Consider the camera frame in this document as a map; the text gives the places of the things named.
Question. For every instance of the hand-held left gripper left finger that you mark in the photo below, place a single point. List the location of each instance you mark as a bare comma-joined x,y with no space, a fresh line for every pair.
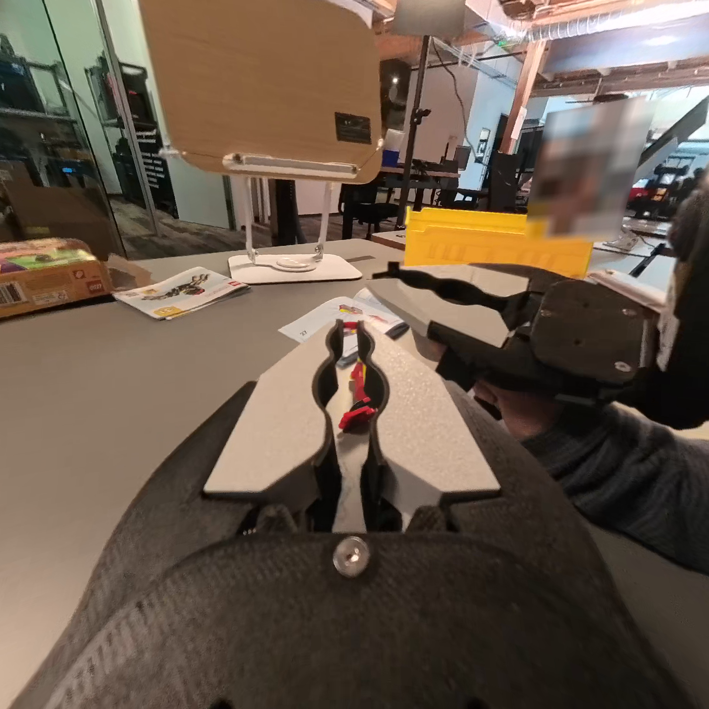
277,437

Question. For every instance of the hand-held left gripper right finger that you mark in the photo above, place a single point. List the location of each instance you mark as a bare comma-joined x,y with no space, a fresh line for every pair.
437,437

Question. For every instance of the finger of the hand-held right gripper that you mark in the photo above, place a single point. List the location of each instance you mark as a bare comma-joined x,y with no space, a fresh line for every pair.
487,280
443,315

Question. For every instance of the red toy brick piece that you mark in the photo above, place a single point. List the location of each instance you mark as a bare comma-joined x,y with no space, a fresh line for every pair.
354,420

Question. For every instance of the colourful toy set box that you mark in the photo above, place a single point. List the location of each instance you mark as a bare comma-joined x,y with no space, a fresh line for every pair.
44,277

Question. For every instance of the person's right hand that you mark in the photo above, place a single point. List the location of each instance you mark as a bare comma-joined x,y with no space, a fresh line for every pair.
515,410

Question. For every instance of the yellow plastic bin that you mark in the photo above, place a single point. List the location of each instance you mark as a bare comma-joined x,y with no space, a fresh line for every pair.
471,249

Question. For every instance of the open instruction booklet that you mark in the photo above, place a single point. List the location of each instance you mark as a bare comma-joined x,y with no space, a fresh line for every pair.
315,321

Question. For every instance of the black office chair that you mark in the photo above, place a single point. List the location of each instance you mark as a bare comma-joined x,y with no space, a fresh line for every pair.
368,210

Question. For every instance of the black light stand pole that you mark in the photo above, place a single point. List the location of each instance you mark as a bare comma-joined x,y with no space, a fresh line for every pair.
415,138

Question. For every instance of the closed instruction booklet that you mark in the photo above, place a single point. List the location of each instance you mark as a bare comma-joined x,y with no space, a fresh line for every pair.
177,293

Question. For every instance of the wooden book stand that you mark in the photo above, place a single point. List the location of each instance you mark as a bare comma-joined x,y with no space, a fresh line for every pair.
260,83

